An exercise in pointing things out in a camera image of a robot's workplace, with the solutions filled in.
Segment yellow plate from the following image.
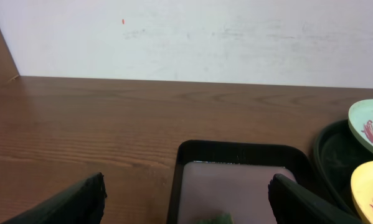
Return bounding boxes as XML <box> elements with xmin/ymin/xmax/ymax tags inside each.
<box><xmin>351</xmin><ymin>161</ymin><xmax>373</xmax><ymax>224</ymax></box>

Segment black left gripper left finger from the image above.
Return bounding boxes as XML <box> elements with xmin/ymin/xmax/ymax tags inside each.
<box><xmin>3</xmin><ymin>172</ymin><xmax>107</xmax><ymax>224</ymax></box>

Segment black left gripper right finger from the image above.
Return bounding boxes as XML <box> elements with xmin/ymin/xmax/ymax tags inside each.
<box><xmin>268</xmin><ymin>174</ymin><xmax>361</xmax><ymax>224</ymax></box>

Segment black rectangular tray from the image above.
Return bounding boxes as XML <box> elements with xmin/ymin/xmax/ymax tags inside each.
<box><xmin>166</xmin><ymin>140</ymin><xmax>334</xmax><ymax>223</ymax></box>

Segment mint green plate top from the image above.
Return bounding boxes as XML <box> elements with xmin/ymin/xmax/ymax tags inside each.
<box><xmin>348</xmin><ymin>99</ymin><xmax>373</xmax><ymax>154</ymax></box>

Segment round black tray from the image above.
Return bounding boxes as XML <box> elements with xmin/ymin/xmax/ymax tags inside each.
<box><xmin>313</xmin><ymin>119</ymin><xmax>373</xmax><ymax>218</ymax></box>

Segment green yellow sponge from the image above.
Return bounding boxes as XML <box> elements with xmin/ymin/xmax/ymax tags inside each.
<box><xmin>195</xmin><ymin>213</ymin><xmax>234</xmax><ymax>224</ymax></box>

